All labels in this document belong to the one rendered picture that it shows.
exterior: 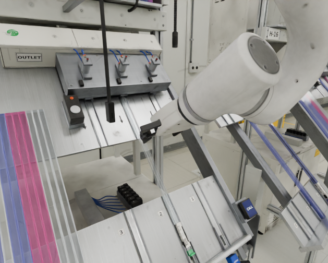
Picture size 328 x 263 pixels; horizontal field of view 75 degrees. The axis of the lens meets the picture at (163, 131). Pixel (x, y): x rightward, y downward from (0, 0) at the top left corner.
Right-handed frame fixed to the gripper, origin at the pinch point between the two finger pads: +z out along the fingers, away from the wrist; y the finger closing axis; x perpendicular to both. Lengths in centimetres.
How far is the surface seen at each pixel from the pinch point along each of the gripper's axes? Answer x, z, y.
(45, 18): -41.7, 8.8, 17.7
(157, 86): -18.6, 10.1, -11.8
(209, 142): -3, 84, -96
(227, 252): 33.9, 2.7, -9.0
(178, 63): -115, 138, -149
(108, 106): -7.3, -4.0, 12.6
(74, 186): 0, 69, 12
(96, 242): 19.0, 7.7, 19.7
